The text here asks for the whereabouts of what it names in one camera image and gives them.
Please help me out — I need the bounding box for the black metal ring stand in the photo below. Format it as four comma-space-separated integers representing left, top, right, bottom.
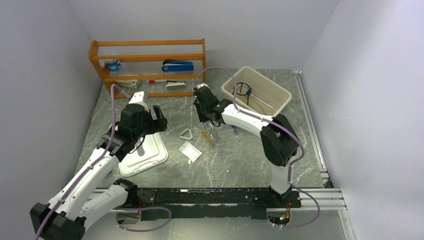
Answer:
231, 82, 252, 97

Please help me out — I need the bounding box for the clear cylinder blue base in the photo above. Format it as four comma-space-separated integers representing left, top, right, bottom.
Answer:
246, 88, 274, 109

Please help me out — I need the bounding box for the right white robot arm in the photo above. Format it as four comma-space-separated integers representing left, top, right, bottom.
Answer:
193, 83, 300, 207

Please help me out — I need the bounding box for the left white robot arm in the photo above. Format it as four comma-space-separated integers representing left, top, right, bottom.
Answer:
30, 103, 168, 240

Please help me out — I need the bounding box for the white plastic container lid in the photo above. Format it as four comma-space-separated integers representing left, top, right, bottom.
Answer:
118, 133, 169, 177

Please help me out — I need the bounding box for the small blue clip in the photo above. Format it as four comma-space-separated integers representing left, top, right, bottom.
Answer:
231, 125, 238, 135

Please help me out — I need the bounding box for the small white green box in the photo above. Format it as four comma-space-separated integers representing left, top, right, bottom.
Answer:
116, 79, 140, 89

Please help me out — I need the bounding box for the red white marker pen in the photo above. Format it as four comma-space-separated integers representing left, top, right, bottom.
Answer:
148, 79, 168, 84

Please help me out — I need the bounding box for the beige plastic bin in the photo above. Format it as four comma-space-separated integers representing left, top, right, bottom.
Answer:
221, 66, 292, 116

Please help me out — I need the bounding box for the blue stapler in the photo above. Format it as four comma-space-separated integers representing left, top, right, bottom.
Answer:
161, 59, 194, 73

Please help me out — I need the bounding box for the orange wooden shelf rack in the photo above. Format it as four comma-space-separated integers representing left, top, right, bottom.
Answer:
88, 38, 206, 98

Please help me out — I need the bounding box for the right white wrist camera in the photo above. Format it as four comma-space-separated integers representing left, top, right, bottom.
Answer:
192, 82, 209, 93

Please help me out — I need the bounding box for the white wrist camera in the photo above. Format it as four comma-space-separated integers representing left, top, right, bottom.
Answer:
128, 91, 149, 111
192, 82, 209, 93

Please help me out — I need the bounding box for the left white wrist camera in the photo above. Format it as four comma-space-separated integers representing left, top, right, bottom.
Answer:
128, 91, 149, 111

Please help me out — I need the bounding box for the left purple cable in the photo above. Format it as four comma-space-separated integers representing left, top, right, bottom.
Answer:
33, 83, 132, 240

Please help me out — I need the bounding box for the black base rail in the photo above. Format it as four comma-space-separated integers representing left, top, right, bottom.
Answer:
137, 187, 302, 221

